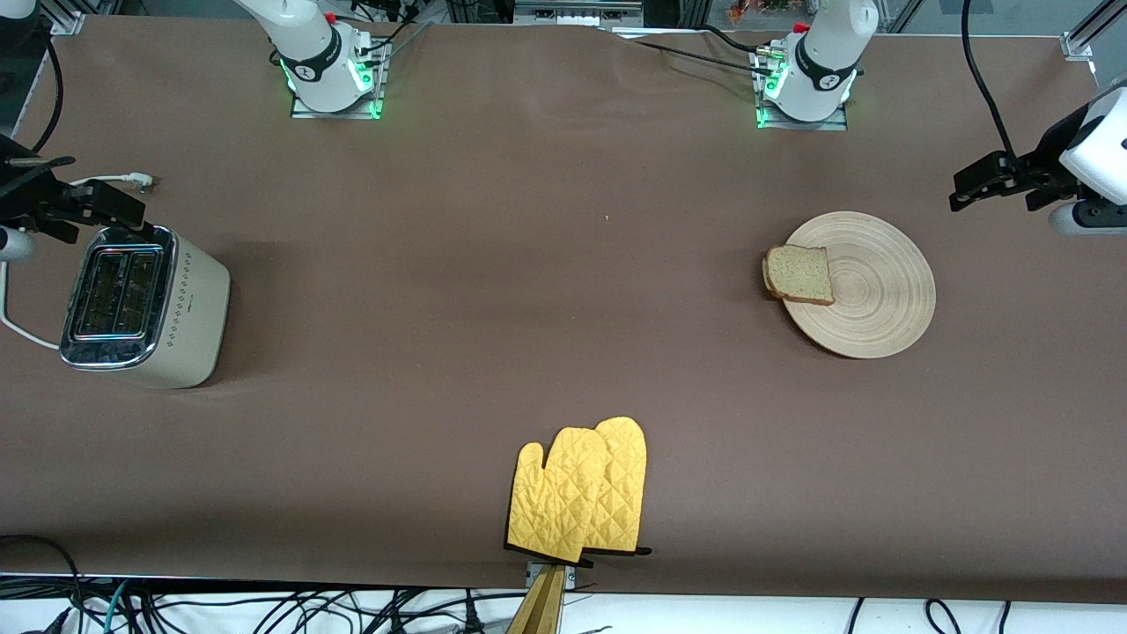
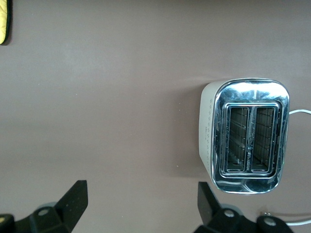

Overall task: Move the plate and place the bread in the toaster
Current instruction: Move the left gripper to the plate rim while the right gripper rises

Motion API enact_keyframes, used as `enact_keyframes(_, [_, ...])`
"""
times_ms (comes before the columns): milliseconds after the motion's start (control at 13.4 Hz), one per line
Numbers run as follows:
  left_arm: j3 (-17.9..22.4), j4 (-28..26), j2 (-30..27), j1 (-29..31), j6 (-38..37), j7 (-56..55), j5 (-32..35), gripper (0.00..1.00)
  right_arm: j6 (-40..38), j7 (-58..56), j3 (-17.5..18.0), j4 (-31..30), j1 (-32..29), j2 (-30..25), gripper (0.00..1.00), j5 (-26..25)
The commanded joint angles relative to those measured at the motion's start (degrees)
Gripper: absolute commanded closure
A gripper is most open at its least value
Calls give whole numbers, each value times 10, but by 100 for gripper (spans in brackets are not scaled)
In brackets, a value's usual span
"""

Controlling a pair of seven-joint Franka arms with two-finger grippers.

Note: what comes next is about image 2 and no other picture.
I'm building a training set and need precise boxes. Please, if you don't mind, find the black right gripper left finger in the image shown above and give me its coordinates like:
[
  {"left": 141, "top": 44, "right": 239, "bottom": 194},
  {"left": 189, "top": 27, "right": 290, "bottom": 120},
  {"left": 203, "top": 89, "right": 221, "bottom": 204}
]
[{"left": 14, "top": 180, "right": 88, "bottom": 233}]

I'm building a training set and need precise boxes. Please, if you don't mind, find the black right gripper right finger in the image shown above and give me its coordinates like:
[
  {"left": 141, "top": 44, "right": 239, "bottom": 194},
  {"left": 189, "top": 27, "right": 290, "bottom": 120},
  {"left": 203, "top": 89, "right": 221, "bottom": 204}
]
[{"left": 194, "top": 181, "right": 258, "bottom": 233}]

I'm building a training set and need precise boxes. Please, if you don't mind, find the cream and chrome toaster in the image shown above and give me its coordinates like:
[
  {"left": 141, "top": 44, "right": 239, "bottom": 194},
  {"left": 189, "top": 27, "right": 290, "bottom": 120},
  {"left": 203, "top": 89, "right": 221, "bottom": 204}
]
[{"left": 198, "top": 77, "right": 291, "bottom": 195}]

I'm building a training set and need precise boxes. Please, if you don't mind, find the brown table cover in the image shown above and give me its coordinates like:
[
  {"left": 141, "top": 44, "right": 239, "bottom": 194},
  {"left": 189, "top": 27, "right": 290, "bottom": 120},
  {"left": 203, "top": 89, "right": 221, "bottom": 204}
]
[{"left": 0, "top": 0, "right": 311, "bottom": 233}]

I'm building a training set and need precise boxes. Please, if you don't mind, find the yellow quilted oven mitt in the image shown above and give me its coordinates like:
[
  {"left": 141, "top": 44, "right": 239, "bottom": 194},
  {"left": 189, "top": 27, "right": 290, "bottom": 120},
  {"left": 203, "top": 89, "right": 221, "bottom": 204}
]
[{"left": 0, "top": 0, "right": 12, "bottom": 46}]

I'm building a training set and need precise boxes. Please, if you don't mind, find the white toaster power cord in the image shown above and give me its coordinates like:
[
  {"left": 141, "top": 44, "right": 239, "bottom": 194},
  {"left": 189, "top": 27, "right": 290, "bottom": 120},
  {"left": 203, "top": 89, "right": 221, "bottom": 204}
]
[{"left": 257, "top": 109, "right": 311, "bottom": 226}]

